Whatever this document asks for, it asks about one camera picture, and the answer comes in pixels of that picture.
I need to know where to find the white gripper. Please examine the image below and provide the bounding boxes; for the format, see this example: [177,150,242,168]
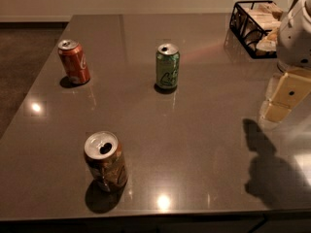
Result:
[260,0,311,123]

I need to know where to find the green soda can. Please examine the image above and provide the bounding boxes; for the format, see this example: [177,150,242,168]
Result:
[155,43,180,89]

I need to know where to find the snack packets in basket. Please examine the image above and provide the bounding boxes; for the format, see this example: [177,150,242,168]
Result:
[244,2,283,55]

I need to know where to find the brown soda can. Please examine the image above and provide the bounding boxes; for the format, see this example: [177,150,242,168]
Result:
[84,131,127,192]

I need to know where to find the orange-red soda can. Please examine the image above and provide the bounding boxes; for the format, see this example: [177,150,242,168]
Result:
[57,39,90,85]

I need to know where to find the black wire basket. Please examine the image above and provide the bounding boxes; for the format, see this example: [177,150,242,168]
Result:
[229,0,283,59]

